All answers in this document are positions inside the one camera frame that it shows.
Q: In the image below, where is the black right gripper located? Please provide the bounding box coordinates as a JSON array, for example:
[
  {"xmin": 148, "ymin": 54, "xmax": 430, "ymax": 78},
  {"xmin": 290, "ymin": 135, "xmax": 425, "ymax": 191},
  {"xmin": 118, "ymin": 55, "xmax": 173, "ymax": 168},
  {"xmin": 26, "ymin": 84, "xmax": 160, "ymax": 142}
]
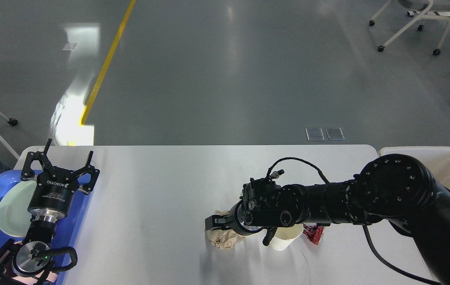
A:
[{"xmin": 204, "ymin": 202, "xmax": 277, "ymax": 247}]

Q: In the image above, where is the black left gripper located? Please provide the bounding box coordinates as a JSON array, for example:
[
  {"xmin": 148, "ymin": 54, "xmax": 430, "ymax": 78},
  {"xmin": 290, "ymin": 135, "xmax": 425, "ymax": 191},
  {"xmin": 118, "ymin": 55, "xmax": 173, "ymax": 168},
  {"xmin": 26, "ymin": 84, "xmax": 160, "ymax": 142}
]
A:
[{"xmin": 20, "ymin": 139, "xmax": 100, "ymax": 220}]

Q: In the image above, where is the brown paper ball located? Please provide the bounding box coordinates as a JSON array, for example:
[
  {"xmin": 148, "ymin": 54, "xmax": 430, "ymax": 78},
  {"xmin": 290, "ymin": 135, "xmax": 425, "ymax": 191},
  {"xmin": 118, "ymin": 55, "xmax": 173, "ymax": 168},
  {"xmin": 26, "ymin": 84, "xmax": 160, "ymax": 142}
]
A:
[{"xmin": 205, "ymin": 229, "xmax": 245, "ymax": 249}]

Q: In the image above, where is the white paper cup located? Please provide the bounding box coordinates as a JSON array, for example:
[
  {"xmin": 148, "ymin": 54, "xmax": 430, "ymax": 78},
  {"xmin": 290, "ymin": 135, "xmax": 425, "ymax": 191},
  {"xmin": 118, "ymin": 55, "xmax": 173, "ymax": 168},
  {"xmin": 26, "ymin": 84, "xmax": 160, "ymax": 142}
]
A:
[{"xmin": 268, "ymin": 224, "xmax": 303, "ymax": 251}]

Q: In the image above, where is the light green plate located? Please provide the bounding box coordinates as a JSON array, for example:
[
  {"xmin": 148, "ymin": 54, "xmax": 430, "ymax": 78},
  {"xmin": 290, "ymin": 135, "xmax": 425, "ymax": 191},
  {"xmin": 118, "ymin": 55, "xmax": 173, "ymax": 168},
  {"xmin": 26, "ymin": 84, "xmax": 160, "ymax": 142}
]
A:
[{"xmin": 0, "ymin": 181, "xmax": 36, "ymax": 238}]

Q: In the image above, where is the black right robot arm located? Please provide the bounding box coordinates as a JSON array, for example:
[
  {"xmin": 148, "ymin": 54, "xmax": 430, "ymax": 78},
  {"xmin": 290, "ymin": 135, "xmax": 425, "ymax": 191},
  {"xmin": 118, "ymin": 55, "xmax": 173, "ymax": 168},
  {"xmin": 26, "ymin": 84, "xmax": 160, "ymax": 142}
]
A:
[{"xmin": 205, "ymin": 154, "xmax": 450, "ymax": 285}]

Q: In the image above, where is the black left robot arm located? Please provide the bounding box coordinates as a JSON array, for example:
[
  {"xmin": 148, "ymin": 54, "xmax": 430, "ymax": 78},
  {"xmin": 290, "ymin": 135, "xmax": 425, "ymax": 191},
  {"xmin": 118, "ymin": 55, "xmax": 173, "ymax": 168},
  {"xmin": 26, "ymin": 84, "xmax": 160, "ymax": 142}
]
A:
[{"xmin": 0, "ymin": 139, "xmax": 100, "ymax": 285}]

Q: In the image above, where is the red snack wrapper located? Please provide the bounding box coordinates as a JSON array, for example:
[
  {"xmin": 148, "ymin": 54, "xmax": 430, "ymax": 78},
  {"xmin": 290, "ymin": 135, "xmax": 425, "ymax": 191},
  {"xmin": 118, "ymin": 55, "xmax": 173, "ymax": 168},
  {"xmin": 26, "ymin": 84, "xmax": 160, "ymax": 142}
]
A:
[{"xmin": 303, "ymin": 223, "xmax": 325, "ymax": 245}]

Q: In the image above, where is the floor socket cover left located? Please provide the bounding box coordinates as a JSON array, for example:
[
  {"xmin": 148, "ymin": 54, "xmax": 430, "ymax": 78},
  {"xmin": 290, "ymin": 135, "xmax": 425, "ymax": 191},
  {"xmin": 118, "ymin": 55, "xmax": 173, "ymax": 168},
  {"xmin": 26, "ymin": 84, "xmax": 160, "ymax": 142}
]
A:
[{"xmin": 305, "ymin": 127, "xmax": 325, "ymax": 141}]

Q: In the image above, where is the floor socket cover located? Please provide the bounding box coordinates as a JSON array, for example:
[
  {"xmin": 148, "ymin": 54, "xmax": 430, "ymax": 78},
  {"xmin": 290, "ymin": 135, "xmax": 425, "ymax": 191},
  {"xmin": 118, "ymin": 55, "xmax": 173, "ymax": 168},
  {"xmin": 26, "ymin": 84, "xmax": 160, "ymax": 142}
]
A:
[
  {"xmin": 305, "ymin": 127, "xmax": 325, "ymax": 141},
  {"xmin": 325, "ymin": 127, "xmax": 345, "ymax": 141}
]

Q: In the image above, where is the floor socket cover right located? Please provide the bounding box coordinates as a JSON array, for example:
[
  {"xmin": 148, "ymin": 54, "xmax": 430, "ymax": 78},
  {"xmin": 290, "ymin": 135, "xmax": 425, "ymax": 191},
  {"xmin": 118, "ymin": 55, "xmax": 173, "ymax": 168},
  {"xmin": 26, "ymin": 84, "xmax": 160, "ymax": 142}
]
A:
[{"xmin": 325, "ymin": 127, "xmax": 345, "ymax": 141}]

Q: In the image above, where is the white office chair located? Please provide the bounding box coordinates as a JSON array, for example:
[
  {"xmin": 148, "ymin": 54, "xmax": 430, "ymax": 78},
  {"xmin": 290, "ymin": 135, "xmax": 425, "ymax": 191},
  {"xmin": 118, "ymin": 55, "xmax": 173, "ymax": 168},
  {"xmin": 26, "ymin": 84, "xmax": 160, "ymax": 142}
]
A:
[{"xmin": 377, "ymin": 0, "xmax": 450, "ymax": 56}]

